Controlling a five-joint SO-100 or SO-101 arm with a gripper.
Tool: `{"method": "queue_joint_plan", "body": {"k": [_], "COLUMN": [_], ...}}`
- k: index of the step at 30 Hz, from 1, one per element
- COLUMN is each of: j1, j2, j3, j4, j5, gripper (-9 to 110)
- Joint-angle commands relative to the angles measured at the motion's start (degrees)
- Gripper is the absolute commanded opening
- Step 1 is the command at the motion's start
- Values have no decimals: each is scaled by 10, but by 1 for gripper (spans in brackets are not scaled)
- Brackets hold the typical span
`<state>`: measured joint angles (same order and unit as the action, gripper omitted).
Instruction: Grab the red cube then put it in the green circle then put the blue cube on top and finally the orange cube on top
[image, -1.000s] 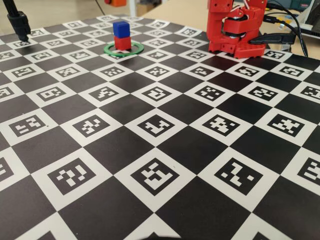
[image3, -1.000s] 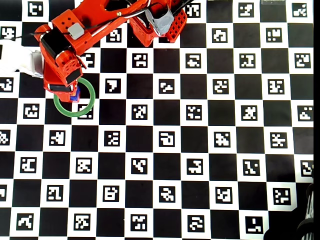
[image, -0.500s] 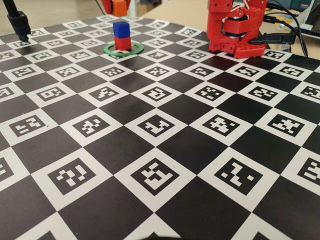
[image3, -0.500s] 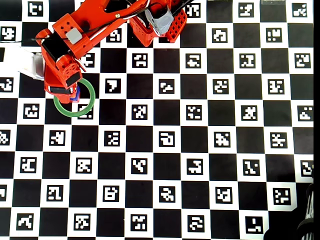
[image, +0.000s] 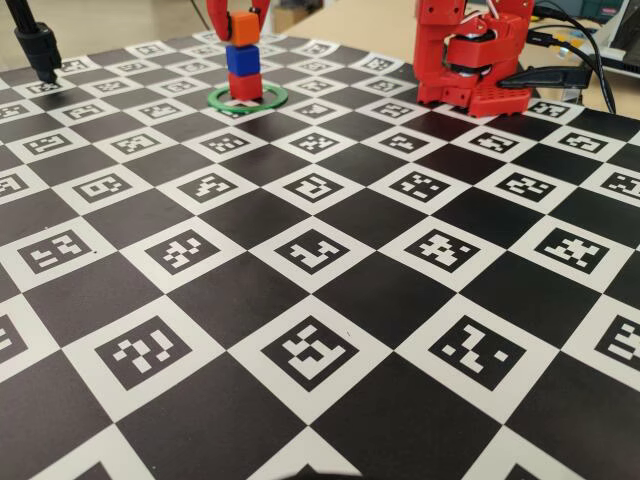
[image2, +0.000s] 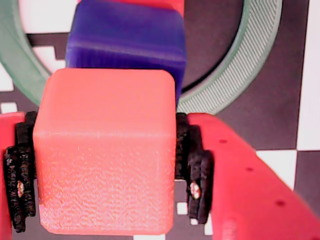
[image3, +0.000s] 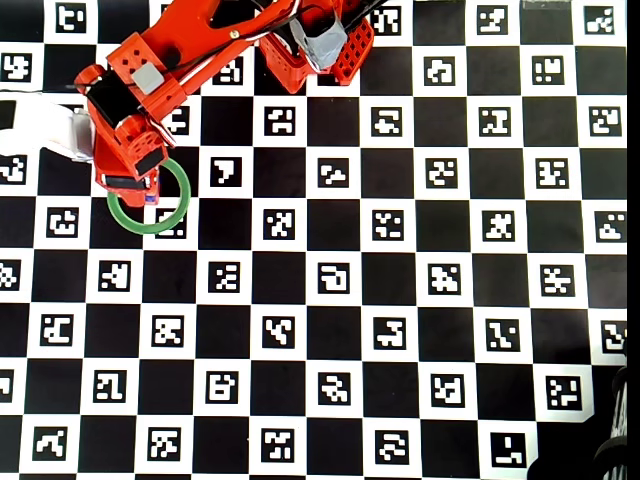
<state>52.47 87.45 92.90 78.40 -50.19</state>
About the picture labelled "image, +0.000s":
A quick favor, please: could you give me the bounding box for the black USB cable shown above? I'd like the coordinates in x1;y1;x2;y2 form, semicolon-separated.
525;29;617;115

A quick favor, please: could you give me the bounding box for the brown cardboard box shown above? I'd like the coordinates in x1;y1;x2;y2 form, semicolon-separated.
274;5;322;35

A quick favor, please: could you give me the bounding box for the red cube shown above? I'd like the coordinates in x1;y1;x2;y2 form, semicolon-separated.
227;72;264;101

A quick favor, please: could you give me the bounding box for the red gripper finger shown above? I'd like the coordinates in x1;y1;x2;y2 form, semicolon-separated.
248;0;275;37
206;0;234;44

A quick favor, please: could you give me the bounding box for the orange cube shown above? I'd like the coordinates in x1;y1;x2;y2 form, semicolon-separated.
230;13;261;48

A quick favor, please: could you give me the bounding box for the black tripod pole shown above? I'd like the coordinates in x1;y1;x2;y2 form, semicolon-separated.
10;0;64;85

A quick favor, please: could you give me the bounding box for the blue cube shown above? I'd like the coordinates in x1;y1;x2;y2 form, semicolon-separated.
225;44;262;78

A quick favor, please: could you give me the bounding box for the white grey device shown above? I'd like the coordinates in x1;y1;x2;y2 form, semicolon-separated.
597;0;640;76

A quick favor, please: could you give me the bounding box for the green ring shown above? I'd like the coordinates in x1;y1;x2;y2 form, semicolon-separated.
207;83;290;114

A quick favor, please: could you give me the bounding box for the black white marker checkerboard mat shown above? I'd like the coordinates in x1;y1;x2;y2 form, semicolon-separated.
0;29;640;480

